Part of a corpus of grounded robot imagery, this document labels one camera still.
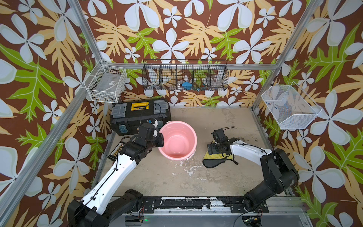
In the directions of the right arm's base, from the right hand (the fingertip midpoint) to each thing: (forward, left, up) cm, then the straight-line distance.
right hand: (214, 148), depth 94 cm
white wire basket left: (+27, +69, +33) cm, 81 cm away
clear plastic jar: (+41, -3, +24) cm, 48 cm away
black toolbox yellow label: (+15, +59, +17) cm, 63 cm away
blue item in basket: (+34, +19, +27) cm, 47 cm away
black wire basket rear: (+40, +20, +31) cm, 54 cm away
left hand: (-3, +32, +20) cm, 38 cm away
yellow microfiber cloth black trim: (-8, +3, -1) cm, 9 cm away
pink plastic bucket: (+2, +23, +7) cm, 24 cm away
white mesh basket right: (+12, -43, +26) cm, 52 cm away
